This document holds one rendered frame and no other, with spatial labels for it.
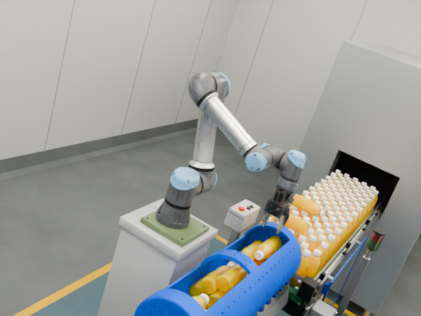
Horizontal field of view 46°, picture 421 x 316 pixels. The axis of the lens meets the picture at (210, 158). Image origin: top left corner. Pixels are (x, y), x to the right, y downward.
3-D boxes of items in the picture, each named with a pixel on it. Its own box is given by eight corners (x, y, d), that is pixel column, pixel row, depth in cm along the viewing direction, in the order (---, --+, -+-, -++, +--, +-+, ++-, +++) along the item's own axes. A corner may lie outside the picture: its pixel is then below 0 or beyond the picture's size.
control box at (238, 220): (223, 224, 263) (228, 207, 259) (240, 214, 280) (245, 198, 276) (239, 232, 259) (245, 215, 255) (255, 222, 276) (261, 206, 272)
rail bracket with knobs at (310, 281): (291, 295, 238) (298, 278, 235) (296, 289, 245) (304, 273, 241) (309, 306, 235) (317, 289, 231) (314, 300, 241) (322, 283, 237)
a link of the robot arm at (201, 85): (188, 66, 192) (269, 161, 182) (203, 66, 202) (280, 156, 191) (171, 86, 198) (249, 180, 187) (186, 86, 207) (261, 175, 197)
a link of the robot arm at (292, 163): (291, 147, 200) (311, 155, 197) (282, 170, 204) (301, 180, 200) (284, 150, 193) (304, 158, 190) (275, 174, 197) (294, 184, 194)
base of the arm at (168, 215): (148, 216, 211) (155, 196, 207) (166, 207, 224) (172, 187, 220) (178, 232, 206) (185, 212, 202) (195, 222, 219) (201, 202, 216)
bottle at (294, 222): (311, 222, 254) (279, 206, 262) (304, 234, 253) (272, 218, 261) (312, 225, 261) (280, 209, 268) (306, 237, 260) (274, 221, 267)
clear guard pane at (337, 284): (296, 354, 269) (330, 283, 252) (337, 296, 336) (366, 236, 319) (297, 355, 269) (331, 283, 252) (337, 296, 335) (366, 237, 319)
